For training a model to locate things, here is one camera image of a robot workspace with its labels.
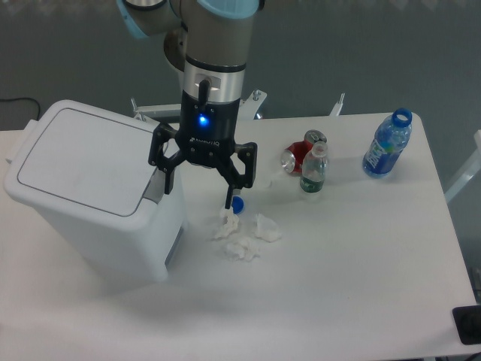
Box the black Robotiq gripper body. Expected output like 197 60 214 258
175 92 240 168

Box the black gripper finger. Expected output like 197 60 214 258
148 123 186 195
214 142 258 209

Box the white plastic trash can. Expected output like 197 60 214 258
4 100 187 282

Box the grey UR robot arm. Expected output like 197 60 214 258
117 1 264 208

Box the crushed red soda can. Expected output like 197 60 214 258
280 129 327 176

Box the blue bottle cap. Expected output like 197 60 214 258
231 196 245 214

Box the clear green-label plastic bottle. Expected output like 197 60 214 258
300 141 328 193

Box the crumpled white tissue left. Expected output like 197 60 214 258
212 208 240 241

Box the crumpled white tissue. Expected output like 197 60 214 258
254 214 282 243
212 208 240 241
222 236 260 262

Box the crumpled white tissue right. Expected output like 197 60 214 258
254 214 282 243

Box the crumpled white tissue bottom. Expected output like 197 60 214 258
222 236 260 262

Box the blue plastic drink bottle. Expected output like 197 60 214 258
362 108 413 178

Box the black device at corner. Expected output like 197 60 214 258
452 305 480 345

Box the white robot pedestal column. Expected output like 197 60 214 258
163 27 187 94

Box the black floor cable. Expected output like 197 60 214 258
0 97 41 117

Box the white frame at right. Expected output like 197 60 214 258
444 130 480 204

